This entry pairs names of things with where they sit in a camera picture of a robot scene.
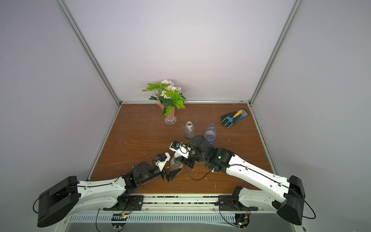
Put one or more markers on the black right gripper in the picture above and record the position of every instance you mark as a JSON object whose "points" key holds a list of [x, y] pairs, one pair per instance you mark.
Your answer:
{"points": [[188, 160]]}

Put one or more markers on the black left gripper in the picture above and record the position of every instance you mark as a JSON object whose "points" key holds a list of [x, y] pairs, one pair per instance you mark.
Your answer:
{"points": [[168, 177]]}

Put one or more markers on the green label clear bottle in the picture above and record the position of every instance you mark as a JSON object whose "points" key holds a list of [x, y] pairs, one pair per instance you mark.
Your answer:
{"points": [[175, 162]]}

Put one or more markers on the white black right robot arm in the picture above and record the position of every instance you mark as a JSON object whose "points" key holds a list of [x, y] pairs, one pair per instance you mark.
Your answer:
{"points": [[288, 195]]}

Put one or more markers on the teal print clear bottle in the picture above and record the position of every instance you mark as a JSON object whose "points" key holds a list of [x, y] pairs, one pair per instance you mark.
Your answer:
{"points": [[189, 130]]}

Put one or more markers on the blue label water bottle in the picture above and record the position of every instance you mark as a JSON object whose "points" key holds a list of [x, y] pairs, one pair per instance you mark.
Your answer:
{"points": [[210, 133]]}

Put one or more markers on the blue yellow garden hand rake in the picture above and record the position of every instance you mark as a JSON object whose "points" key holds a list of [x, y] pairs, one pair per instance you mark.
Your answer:
{"points": [[228, 119]]}

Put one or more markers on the black blue work glove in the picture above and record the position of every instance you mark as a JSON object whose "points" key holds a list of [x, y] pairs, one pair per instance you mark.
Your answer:
{"points": [[243, 115]]}

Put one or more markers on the pink vase with flowers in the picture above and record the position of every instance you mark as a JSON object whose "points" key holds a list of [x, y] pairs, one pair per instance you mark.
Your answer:
{"points": [[168, 97]]}

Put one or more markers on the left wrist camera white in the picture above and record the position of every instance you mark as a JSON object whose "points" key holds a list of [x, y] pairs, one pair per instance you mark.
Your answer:
{"points": [[161, 160]]}

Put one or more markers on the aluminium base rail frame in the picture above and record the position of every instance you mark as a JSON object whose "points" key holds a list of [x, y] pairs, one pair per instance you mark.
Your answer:
{"points": [[185, 213]]}

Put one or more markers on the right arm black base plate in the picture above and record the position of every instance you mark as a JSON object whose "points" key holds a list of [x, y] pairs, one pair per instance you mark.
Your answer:
{"points": [[229, 203]]}

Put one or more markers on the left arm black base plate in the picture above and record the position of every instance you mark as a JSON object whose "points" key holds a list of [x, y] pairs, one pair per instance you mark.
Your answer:
{"points": [[128, 203]]}

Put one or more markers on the aluminium corner frame post left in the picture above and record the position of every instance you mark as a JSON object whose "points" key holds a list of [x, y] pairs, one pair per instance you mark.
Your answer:
{"points": [[87, 49]]}

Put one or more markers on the aluminium corner frame post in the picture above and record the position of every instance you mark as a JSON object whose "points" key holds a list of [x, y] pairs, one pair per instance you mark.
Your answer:
{"points": [[277, 47], [87, 49]]}

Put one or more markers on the aluminium corner frame post right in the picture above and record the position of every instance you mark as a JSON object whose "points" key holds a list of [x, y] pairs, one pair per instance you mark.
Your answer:
{"points": [[277, 47]]}

